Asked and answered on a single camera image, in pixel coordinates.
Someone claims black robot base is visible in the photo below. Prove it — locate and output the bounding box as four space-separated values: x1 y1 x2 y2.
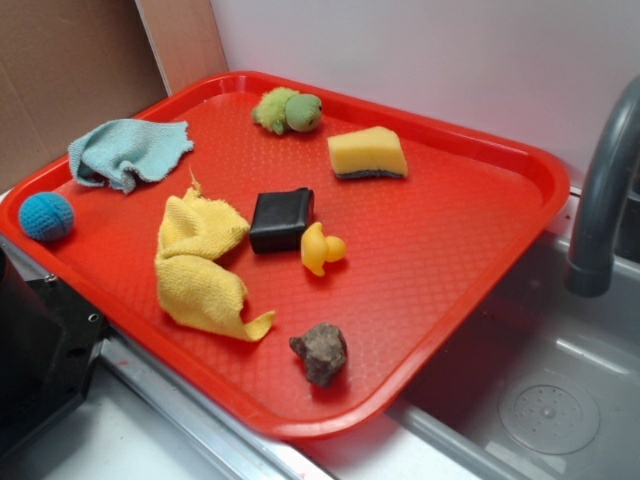
1 253 106 459

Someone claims yellow sponge with dark base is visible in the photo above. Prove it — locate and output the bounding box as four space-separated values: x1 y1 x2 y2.
327 126 408 178

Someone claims yellow rubber duck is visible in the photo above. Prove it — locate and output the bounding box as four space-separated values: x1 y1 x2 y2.
300 222 347 277

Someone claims red plastic tray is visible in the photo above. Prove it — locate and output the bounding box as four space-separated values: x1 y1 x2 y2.
1 72 569 440

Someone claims black rectangular block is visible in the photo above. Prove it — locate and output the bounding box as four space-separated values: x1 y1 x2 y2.
249 187 315 254

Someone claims brown rock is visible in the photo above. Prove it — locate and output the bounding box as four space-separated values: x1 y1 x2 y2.
289 322 347 388

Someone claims yellow cloth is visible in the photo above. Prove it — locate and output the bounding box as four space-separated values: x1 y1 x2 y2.
154 180 275 342

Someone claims green plush turtle toy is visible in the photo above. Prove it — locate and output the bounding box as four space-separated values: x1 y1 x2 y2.
251 87 323 136

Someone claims light blue cloth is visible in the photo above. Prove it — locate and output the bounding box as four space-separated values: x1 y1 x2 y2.
68 119 194 194

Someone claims grey sink basin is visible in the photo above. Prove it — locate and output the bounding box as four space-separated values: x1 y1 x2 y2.
389 194 639 479

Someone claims grey faucet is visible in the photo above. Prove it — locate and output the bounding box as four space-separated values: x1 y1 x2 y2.
564 78 639 297

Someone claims blue knitted ball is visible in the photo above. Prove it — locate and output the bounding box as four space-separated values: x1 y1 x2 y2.
18 192 75 242

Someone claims brown cardboard panel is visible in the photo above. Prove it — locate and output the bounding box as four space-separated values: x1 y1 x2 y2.
1 1 227 191

